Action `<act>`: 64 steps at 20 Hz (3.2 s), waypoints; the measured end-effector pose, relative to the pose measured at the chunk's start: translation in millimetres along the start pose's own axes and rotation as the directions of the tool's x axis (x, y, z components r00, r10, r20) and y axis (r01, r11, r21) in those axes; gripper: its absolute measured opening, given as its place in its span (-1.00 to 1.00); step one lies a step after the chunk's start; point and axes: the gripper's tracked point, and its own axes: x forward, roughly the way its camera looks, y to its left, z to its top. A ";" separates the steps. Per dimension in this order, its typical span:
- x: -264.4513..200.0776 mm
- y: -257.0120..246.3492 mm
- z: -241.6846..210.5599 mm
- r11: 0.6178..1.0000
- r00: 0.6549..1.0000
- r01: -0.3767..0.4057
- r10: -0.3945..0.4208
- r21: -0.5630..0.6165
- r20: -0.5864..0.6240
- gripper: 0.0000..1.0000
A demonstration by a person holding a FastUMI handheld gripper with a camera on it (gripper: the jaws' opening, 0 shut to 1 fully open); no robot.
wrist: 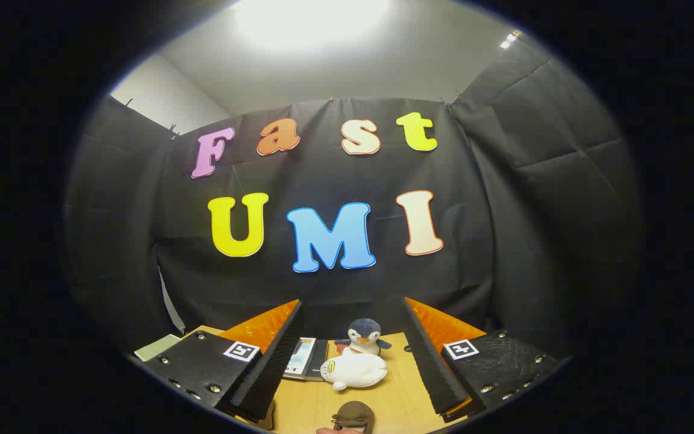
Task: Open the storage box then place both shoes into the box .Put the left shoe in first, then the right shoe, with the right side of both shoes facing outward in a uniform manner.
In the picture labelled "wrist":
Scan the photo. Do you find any black backdrop cloth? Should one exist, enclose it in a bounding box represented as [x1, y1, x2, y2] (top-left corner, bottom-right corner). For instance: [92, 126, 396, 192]
[64, 39, 646, 362]

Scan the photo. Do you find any sky cover book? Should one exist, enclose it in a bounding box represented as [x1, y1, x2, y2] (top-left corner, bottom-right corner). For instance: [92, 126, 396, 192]
[283, 338, 317, 380]

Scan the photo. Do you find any white duck plush toy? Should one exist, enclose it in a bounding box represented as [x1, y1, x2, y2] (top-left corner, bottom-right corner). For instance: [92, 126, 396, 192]
[320, 351, 389, 391]

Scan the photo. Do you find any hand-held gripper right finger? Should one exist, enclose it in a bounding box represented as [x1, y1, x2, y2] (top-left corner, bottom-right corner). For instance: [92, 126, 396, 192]
[403, 297, 560, 423]

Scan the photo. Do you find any dark cover book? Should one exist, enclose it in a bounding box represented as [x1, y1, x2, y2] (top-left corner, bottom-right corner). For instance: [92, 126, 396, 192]
[305, 339, 330, 382]

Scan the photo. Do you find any penguin plush toy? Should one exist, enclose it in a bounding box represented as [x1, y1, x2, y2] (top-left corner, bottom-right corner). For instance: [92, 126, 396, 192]
[334, 318, 393, 356]

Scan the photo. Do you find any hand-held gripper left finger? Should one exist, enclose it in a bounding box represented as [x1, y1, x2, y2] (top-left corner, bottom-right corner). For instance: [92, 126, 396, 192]
[142, 300, 305, 423]

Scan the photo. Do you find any pale green storage box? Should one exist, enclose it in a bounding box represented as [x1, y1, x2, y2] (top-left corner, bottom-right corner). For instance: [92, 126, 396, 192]
[134, 335, 182, 362]

